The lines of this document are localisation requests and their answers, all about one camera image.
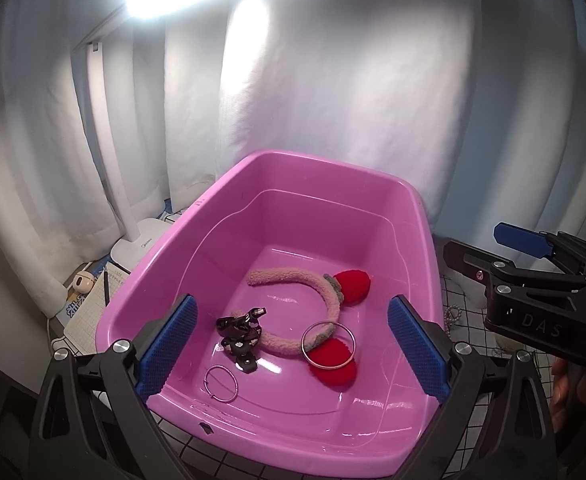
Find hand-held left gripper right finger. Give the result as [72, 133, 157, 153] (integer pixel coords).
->
[387, 294, 558, 480]

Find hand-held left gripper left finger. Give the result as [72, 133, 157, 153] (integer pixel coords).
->
[27, 294, 199, 480]

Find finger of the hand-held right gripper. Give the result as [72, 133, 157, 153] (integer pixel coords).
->
[443, 239, 586, 292]
[493, 222, 586, 281]

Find small metal ring bangle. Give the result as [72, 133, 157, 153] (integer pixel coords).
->
[203, 364, 239, 404]

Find black printed strap choker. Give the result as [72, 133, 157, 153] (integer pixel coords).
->
[215, 307, 266, 375]

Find large metal ring bangle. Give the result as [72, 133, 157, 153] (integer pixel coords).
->
[300, 322, 357, 367]

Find pink fuzzy headband red pompoms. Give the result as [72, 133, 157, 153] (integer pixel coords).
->
[245, 267, 372, 387]

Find pink plastic bin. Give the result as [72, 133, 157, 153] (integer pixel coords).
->
[96, 150, 444, 467]

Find person's right hand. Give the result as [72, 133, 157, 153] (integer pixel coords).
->
[552, 355, 582, 413]

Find white grid notepad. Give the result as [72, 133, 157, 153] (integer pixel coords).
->
[63, 265, 130, 342]

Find white black checked tablecloth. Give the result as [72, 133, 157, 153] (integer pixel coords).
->
[155, 232, 504, 480]

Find white desk lamp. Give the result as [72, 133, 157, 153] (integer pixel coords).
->
[70, 0, 334, 272]

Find blue printed booklet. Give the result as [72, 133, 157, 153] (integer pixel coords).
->
[56, 260, 105, 332]

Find small cream toy figure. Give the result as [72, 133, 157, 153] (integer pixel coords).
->
[70, 270, 95, 296]

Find white curtain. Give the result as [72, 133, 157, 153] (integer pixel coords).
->
[0, 0, 586, 321]

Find cream plush smiley keychain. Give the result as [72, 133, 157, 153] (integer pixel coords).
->
[443, 304, 521, 358]

